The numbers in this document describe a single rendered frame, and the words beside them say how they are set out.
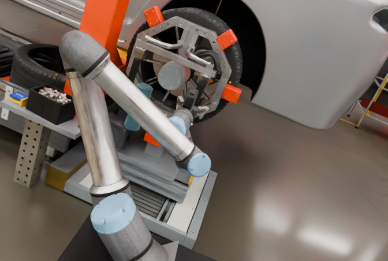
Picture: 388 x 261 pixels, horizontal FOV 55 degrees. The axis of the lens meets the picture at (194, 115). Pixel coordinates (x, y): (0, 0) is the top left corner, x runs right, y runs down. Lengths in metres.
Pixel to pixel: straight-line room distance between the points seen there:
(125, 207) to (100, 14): 1.07
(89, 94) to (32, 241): 0.89
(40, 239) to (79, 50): 1.08
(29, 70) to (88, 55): 1.32
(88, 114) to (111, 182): 0.26
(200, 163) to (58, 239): 0.94
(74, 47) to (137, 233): 0.63
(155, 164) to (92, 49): 1.27
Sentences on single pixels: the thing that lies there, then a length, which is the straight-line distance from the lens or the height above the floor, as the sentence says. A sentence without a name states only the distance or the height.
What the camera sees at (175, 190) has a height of 0.16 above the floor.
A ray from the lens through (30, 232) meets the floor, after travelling 2.02.
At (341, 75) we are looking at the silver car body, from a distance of 2.39.
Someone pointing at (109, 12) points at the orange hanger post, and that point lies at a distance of 1.96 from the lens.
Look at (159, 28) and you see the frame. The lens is 2.01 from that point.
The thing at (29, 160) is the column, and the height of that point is 0.17.
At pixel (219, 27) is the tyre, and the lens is 2.03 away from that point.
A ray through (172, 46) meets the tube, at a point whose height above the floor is 1.01.
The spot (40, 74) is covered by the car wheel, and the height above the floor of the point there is 0.48.
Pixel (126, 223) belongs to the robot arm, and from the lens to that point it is 1.27.
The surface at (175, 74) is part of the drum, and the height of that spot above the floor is 0.88.
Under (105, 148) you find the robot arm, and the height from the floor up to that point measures 0.71.
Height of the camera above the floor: 1.39
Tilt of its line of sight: 21 degrees down
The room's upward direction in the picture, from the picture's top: 22 degrees clockwise
